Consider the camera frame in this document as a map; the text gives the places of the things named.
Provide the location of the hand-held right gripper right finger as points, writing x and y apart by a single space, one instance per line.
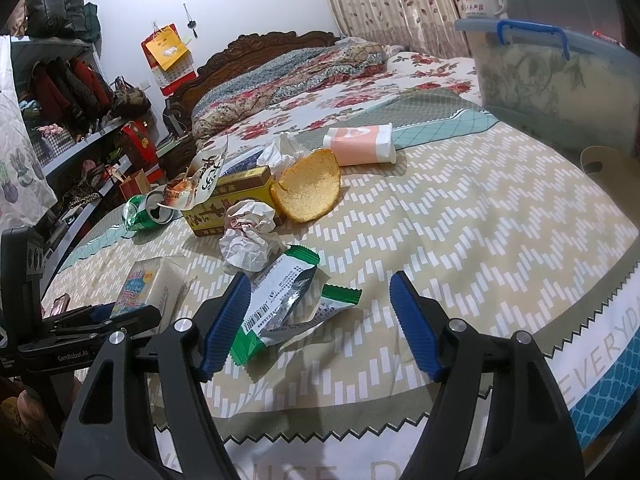
412 317

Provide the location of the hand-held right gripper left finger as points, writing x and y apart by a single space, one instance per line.
227 317

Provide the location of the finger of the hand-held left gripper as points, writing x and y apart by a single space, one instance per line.
97 312
130 321

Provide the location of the white tissue packet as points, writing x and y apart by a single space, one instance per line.
150 285

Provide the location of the green snack wrapper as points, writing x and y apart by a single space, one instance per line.
280 300

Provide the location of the yellow tea box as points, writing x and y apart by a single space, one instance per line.
220 212

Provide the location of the crushed green soda can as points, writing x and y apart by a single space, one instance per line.
145 212

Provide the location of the yellow pomelo peel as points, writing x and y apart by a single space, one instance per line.
307 187

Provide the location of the white paper wrapper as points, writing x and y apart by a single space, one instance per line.
285 152

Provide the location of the pink and white tissue pack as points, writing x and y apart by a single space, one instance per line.
360 145

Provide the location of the beige trash bin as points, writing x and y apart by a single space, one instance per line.
620 180

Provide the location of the person's left hand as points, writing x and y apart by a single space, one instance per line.
25 410

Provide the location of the small pink packet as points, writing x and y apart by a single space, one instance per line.
60 304

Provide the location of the crumpled white paper ball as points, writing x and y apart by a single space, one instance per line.
250 245

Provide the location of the beige zigzag blanket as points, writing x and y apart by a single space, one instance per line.
450 240

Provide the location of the white flower print cloth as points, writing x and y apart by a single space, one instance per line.
22 150

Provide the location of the brown paper bag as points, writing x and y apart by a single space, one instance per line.
134 185

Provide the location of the grey storage shelf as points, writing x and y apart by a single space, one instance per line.
75 147

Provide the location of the torn white printed wrapper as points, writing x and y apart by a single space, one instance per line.
202 175

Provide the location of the dark wooden nightstand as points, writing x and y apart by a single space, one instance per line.
177 157

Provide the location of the red gift box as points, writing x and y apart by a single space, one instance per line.
140 145

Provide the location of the pile of dark coats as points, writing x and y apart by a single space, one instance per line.
70 87

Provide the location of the brown handbag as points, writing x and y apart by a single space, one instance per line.
130 97

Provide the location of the white floral bedsheet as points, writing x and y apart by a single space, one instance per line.
350 105

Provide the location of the dark green bag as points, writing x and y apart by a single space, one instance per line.
82 15

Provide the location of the clear storage box blue lid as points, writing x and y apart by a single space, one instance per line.
540 85

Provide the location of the black bag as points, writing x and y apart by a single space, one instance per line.
45 2

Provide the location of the carved wooden headboard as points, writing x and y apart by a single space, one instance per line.
260 40

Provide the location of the beige leaf print curtain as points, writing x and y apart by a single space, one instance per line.
380 5

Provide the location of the white enamel mug red star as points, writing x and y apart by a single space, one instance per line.
477 0

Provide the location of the red yellow wall calendar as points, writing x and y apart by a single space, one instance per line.
167 52

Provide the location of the hanging wall ornament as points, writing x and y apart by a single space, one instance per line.
190 24

